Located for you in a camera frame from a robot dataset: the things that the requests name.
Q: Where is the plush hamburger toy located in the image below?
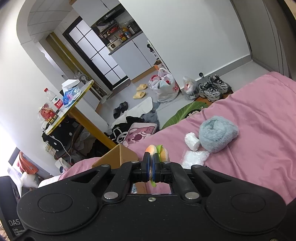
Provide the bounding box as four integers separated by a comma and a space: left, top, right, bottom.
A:
145, 143, 170, 188

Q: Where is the clear bag white stuffing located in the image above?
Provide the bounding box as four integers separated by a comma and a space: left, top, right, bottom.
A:
181, 151, 210, 169

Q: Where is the fluffy blue-grey plush roll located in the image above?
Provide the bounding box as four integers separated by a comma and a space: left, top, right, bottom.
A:
199, 116, 239, 153

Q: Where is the cardboard box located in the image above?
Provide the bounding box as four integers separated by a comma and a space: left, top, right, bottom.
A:
92, 144, 138, 169

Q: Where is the pink bear cushion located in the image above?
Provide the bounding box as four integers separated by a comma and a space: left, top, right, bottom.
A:
116, 123, 158, 147

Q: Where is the black clothes pile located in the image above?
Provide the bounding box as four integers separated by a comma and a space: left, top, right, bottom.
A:
104, 116, 146, 144

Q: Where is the white floor mat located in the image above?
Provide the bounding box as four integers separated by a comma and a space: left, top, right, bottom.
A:
126, 97, 153, 118

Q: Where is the green leaf cartoon rug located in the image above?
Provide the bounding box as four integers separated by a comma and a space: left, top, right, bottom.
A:
162, 101, 209, 130

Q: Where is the black slipper pair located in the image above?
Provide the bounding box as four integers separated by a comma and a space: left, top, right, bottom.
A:
113, 101, 128, 119

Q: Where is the yellow slipper near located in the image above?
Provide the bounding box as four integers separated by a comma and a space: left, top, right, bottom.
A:
133, 91, 146, 99

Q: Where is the yellow slipper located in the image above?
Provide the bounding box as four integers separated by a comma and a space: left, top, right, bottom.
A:
133, 91, 146, 99
137, 84, 147, 91

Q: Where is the yellow slipper far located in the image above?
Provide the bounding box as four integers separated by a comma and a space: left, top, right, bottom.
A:
137, 84, 147, 91

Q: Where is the large white shopping bag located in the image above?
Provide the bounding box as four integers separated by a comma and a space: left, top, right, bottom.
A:
148, 68, 180, 103

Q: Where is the small clear trash bag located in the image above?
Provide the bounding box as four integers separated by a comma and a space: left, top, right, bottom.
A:
183, 76, 199, 100

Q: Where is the black polka dot bag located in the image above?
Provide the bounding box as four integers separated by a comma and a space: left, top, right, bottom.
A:
42, 116, 78, 152

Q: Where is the grey sneaker left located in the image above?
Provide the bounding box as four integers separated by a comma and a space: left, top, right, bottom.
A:
198, 82, 223, 102

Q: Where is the grey sneaker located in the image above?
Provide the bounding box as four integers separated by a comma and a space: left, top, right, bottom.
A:
198, 82, 223, 102
208, 75, 231, 94

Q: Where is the round white yellow table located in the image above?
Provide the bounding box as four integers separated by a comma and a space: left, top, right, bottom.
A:
45, 80, 116, 149

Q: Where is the blue tissue pack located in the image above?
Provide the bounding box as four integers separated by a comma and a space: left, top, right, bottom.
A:
63, 86, 81, 106

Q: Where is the grey sneaker right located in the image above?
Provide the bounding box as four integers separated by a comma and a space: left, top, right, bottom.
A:
208, 75, 231, 94

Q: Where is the white kitchen cabinet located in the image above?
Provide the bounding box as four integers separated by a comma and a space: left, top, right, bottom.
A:
110, 31, 157, 80

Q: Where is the plastic water bottle red label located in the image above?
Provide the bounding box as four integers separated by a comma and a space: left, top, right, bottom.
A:
44, 88, 64, 111

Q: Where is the red snack bag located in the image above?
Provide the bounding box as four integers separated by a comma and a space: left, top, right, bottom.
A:
38, 103, 58, 125

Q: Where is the white tissue box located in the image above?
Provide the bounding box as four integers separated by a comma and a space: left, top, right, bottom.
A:
62, 79, 80, 91

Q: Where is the pink bed sheet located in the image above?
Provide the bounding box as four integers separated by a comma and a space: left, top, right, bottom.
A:
58, 71, 296, 205

